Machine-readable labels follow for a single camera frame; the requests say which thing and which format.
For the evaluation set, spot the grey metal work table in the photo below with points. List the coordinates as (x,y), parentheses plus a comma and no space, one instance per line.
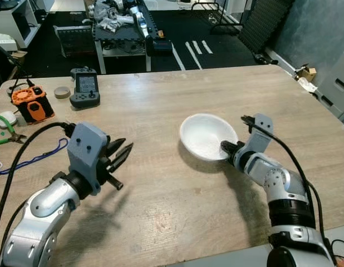
(122,30)

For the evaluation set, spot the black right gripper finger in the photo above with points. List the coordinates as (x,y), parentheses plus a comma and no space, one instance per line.
(231,156)
(229,146)

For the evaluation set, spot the tiny cardboard box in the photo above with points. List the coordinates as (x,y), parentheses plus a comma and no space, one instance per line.
(306,73)

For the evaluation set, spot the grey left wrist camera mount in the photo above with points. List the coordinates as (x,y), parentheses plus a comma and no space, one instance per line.
(86,150)

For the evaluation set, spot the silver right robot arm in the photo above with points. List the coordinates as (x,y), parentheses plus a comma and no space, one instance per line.
(278,183)

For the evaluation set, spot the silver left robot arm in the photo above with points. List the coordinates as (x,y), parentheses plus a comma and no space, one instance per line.
(44,203)

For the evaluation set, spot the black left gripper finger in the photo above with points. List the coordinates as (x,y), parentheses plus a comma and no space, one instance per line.
(116,146)
(123,157)

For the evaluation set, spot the orange and black device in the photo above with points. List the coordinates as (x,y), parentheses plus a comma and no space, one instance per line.
(32,104)

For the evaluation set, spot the beige tape roll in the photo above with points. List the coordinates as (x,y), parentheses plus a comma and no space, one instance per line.
(62,92)

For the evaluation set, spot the white shelf unit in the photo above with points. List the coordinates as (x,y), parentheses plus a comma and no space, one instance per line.
(10,22)

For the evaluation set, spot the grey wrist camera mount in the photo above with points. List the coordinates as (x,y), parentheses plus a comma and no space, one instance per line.
(86,150)
(262,136)

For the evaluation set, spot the crumpled white paper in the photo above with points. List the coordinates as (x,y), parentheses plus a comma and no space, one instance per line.
(308,86)

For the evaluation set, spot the white robot parts pile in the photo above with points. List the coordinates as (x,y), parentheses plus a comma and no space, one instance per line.
(113,19)

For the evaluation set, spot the white bowl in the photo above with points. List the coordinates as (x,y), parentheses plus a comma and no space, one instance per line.
(202,136)

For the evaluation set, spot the dark grey handheld controller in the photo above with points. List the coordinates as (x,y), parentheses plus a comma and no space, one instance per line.
(84,89)

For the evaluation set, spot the grey drawer cabinet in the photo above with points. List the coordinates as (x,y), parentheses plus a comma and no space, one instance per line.
(339,83)

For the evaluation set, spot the black foam panel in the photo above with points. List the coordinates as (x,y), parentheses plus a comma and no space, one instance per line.
(266,25)

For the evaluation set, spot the black plastic crate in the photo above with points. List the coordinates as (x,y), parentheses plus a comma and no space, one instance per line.
(74,41)

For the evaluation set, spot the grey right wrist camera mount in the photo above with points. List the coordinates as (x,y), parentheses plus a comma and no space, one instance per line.
(262,136)

